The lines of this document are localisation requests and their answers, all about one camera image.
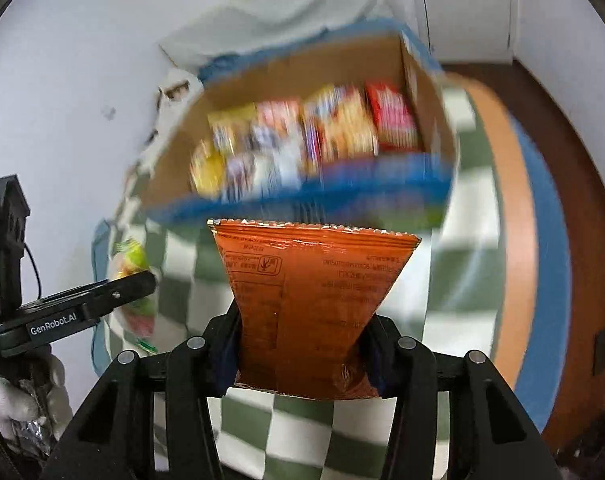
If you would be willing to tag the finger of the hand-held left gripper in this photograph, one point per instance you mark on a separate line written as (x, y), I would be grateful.
(127, 287)

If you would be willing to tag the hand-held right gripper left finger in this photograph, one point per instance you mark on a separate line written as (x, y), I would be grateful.
(227, 355)

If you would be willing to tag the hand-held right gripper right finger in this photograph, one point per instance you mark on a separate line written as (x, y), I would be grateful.
(377, 365)

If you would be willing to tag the colourful candy ball packet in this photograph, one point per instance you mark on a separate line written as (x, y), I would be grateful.
(135, 255)

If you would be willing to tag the orange snack packet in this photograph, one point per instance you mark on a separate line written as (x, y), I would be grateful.
(312, 310)

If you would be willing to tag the yellow chip packet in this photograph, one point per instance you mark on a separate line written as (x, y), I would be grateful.
(207, 167)

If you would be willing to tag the panda print yellow packet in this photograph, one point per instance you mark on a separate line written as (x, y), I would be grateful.
(232, 130)

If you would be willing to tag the white grey snack packet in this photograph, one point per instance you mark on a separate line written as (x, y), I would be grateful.
(277, 170)

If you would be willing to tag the red and white snack packet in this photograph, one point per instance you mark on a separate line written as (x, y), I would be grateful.
(280, 117)

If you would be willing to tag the instant noodle packet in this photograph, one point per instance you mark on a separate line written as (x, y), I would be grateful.
(340, 127)

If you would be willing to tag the blue cardboard box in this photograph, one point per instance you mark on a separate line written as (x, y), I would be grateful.
(307, 70)

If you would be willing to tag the person's left hand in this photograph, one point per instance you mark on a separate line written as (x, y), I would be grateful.
(2, 400)

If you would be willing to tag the green white checkered mat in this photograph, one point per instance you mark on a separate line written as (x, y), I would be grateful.
(472, 240)

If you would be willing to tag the bear print pillow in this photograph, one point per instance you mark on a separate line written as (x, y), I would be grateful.
(175, 90)

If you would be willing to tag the bed with blue sheet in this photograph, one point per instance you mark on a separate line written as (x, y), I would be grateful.
(552, 260)

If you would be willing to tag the grey white textured pillow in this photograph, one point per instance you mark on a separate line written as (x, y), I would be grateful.
(282, 15)

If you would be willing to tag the white door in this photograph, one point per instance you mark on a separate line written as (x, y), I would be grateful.
(462, 5)

